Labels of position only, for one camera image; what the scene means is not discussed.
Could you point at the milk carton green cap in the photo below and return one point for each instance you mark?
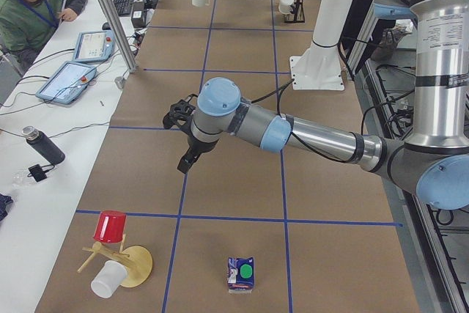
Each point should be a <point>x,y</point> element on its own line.
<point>240,275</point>

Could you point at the white cup rack front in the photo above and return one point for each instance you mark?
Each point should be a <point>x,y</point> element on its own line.
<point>285,7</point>

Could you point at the red plastic cup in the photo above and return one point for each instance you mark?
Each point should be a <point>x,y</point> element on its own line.
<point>110,227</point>

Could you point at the wooden cup tree stand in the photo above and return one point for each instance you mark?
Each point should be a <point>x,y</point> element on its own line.
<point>136,259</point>

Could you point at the white plastic cup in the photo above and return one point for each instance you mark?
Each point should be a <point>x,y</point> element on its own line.
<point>109,278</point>

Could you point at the black power adapter box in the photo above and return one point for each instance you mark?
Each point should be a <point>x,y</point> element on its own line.
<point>139,15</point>

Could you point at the small metal cylinder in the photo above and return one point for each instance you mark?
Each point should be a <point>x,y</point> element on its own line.
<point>120,82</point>

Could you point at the upper teach pendant tablet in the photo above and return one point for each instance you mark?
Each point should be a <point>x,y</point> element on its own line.
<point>96,46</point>

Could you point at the teach pendant tablet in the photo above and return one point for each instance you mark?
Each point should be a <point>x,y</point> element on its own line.
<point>96,46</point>
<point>67,83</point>

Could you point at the lower teach pendant tablet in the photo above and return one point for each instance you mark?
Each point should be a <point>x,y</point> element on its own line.
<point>67,83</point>

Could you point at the black water bottle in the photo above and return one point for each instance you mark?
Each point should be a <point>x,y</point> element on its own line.
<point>43,145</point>

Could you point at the small black clip device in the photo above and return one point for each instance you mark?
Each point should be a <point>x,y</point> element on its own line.
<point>37,173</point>

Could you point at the person in green sweater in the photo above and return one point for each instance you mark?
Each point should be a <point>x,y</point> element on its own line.
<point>27,25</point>

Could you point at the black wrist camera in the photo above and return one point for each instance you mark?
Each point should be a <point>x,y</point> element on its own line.
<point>180,114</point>

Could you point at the black wire cup rack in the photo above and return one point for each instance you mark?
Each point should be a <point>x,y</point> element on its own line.
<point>298,15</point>

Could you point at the aluminium frame post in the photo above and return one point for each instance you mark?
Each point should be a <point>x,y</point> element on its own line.
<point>112,17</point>

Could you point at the white pedestal column base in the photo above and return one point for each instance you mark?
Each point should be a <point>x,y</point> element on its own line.
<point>319,66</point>

